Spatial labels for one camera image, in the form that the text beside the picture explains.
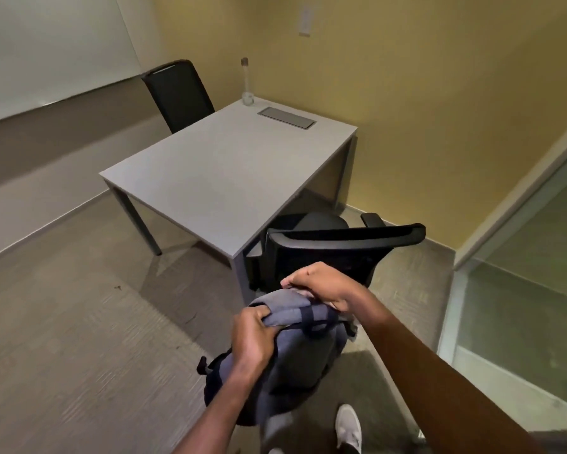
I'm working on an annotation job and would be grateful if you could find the person's white shoe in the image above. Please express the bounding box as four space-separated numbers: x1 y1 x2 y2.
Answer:
335 404 363 454

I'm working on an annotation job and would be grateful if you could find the person's right forearm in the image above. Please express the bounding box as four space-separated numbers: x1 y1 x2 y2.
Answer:
350 293 549 454

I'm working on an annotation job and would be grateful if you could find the person's left forearm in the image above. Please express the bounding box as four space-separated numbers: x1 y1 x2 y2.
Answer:
171 361 269 454

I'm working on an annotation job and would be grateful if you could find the grey blue backpack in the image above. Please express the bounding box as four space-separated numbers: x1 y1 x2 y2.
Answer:
197 288 358 427

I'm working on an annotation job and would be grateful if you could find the frosted glass door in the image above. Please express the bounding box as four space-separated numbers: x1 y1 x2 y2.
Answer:
437 108 567 433

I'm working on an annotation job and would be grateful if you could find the black swivel office chair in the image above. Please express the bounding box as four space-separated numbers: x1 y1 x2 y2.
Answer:
245 212 427 293

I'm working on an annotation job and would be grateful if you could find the person's right hand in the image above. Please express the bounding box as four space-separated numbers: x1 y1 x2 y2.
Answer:
280 262 373 317

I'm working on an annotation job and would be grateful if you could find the clear plastic bottle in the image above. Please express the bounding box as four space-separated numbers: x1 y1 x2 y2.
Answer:
240 57 256 107

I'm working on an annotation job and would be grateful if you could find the grey rectangular table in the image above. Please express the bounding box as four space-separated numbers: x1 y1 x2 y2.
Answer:
98 96 359 305

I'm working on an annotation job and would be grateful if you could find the person's left hand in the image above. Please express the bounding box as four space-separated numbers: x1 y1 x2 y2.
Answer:
231 306 281 377

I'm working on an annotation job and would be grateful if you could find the white wall whiteboard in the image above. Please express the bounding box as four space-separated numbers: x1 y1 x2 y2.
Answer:
0 0 142 126

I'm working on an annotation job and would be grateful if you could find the silver table power hatch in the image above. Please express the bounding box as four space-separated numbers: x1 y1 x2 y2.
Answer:
258 107 318 131

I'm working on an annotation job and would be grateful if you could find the black mesh side chair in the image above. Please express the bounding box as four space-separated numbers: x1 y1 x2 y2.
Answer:
141 60 216 135

